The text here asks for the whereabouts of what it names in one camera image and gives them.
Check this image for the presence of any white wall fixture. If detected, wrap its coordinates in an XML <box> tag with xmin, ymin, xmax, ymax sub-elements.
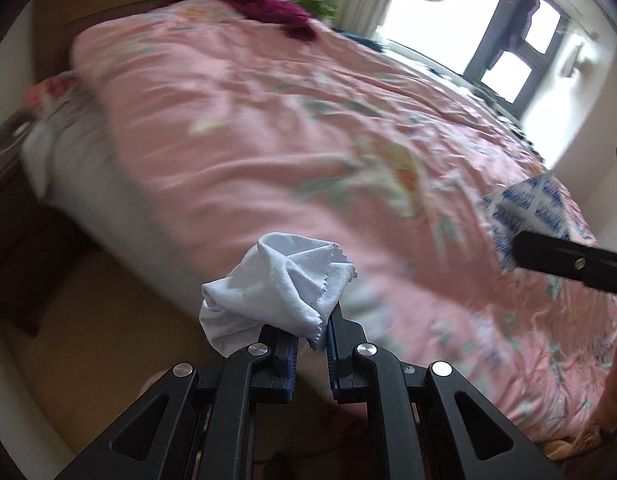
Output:
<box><xmin>562</xmin><ymin>35</ymin><xmax>595</xmax><ymax>79</ymax></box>

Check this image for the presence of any green potted plant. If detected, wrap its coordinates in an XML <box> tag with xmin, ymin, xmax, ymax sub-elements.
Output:
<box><xmin>288</xmin><ymin>0</ymin><xmax>339</xmax><ymax>24</ymax></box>

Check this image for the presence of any white blue printed packet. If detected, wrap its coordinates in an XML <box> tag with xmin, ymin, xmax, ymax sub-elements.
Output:
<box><xmin>481</xmin><ymin>172</ymin><xmax>574</xmax><ymax>275</ymax></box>

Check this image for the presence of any red floral pillow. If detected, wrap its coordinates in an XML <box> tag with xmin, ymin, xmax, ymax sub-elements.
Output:
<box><xmin>26</xmin><ymin>72</ymin><xmax>84</xmax><ymax>111</ymax></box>

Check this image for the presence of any magenta cloth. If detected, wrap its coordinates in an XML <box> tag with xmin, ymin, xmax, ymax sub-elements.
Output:
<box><xmin>181</xmin><ymin>0</ymin><xmax>319</xmax><ymax>44</ymax></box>

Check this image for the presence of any dark window frame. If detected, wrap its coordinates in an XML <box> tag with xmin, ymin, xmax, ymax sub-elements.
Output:
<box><xmin>463</xmin><ymin>0</ymin><xmax>574</xmax><ymax>117</ymax></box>

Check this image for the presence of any white bed sheet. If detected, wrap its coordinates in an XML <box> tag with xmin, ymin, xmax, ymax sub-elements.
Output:
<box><xmin>21</xmin><ymin>95</ymin><xmax>199</xmax><ymax>321</ymax></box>

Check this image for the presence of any pink floral blanket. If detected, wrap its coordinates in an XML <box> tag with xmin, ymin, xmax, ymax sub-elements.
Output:
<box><xmin>71</xmin><ymin>0</ymin><xmax>617</xmax><ymax>443</ymax></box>

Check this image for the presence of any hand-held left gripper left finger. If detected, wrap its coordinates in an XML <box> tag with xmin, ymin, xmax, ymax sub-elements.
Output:
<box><xmin>56</xmin><ymin>325</ymin><xmax>302</xmax><ymax>480</ymax></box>

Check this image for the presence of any dark blue cloth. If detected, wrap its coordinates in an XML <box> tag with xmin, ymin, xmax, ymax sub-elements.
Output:
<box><xmin>335</xmin><ymin>27</ymin><xmax>384</xmax><ymax>51</ymax></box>

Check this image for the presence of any white cleaning cloth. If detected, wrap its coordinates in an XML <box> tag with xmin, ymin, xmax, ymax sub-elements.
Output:
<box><xmin>198</xmin><ymin>232</ymin><xmax>359</xmax><ymax>359</ymax></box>

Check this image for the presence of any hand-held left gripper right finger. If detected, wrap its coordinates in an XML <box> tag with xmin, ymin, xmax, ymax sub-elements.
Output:
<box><xmin>325</xmin><ymin>305</ymin><xmax>564</xmax><ymax>480</ymax></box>

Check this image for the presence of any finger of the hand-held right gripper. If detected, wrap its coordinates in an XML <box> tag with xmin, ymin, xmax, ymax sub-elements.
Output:
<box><xmin>511</xmin><ymin>230</ymin><xmax>617</xmax><ymax>296</ymax></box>

